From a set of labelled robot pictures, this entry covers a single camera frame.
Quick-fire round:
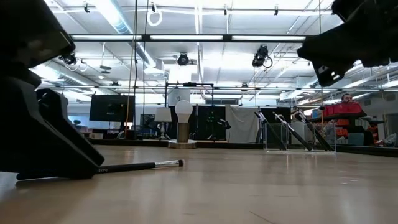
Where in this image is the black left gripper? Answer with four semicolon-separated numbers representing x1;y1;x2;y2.
0;63;105;181

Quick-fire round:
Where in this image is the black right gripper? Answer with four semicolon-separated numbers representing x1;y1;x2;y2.
297;0;398;88

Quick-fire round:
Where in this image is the black makeup brush silver ferrule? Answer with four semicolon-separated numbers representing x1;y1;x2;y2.
253;110;287;151
272;111;314;152
294;109;336;152

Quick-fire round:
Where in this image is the black makeup brush white print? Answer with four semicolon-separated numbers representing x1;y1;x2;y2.
95;159;185;174

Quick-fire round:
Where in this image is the blue planter with green plants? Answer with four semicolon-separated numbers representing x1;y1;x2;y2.
68;119;89;133

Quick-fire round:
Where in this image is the person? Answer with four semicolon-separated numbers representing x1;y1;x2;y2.
340;93;356;105

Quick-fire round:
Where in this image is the wooden side table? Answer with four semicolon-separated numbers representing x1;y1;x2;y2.
79;132;104;140

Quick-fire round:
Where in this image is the black shelf unit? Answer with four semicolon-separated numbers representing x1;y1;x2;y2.
306;112;388;147

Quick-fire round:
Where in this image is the black backdrop panel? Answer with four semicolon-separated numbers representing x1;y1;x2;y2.
169;105;227;141
260;107;292;125

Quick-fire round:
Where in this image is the clear acrylic brush organizer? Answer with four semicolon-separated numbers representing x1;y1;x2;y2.
263;123;337;153

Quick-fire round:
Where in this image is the white bag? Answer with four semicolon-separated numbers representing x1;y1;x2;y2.
384;133;398;148

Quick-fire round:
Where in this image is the black overhead rig beam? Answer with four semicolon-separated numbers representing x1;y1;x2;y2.
70;33;308;44

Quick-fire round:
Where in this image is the white backdrop sheet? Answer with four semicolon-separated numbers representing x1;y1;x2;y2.
224;104;261;144

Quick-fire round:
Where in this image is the white shade table lamp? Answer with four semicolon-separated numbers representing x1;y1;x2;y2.
154;106;173;140

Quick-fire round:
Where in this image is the brass lamp with white bulb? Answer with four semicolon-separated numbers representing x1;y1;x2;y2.
167;100;198;149

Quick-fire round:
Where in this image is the black wall monitor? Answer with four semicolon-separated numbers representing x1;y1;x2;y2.
88;94;136;123

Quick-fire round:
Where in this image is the black ceiling camera cluster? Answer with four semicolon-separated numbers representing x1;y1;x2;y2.
58;51;78;67

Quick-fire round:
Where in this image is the yellow hanging strap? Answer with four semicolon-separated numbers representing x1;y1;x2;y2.
124;49;134;135

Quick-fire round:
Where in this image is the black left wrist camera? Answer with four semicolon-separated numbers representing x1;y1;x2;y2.
0;0;76;68

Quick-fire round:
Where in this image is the black metal table frame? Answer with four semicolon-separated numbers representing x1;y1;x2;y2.
88;138;398;158

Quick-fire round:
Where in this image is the black rack frame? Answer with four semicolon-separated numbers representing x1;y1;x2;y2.
164;82;215;108

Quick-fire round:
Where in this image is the black round ceiling camera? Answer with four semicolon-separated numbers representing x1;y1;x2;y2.
177;53;190;67

